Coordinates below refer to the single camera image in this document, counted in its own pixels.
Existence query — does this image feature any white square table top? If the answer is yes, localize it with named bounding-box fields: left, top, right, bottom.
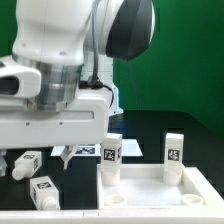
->
left=97, top=164, right=224, bottom=209

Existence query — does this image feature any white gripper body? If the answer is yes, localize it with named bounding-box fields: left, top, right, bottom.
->
left=0, top=55, right=110, bottom=149

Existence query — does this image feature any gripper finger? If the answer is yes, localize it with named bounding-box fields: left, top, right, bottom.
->
left=0, top=149, right=7, bottom=177
left=63, top=145, right=77, bottom=170

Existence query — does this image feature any white sheet with tags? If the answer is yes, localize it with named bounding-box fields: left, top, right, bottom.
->
left=51, top=139, right=142, bottom=157

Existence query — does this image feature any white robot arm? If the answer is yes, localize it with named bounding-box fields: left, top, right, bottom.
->
left=0, top=0, right=155, bottom=180

